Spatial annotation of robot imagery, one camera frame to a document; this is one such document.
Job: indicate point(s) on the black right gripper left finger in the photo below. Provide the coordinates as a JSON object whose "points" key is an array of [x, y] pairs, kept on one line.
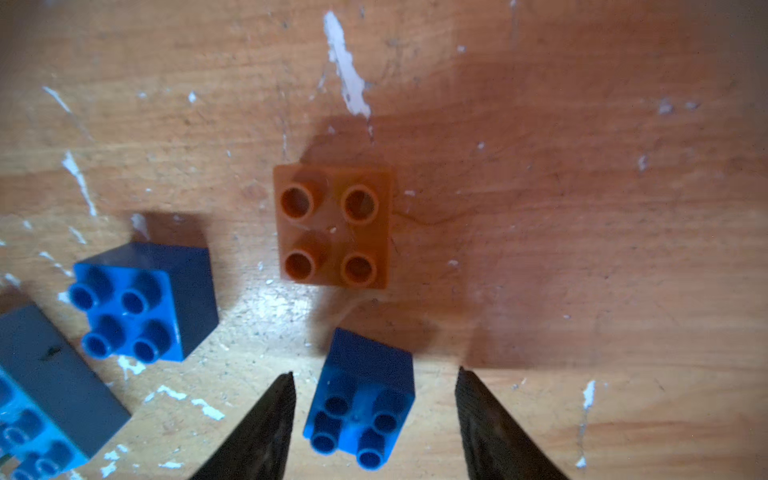
{"points": [[258, 447]]}

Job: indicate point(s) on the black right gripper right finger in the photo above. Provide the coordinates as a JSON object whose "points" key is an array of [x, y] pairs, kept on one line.
{"points": [[494, 444]]}

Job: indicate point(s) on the blue square lego brick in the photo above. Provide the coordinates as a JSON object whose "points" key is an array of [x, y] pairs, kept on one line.
{"points": [[364, 394], [146, 301]]}

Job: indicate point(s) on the light blue long lego brick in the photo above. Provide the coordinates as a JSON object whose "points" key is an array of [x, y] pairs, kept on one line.
{"points": [[56, 413]]}

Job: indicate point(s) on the orange square lego brick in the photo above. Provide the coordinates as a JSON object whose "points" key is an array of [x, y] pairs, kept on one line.
{"points": [[333, 224]]}

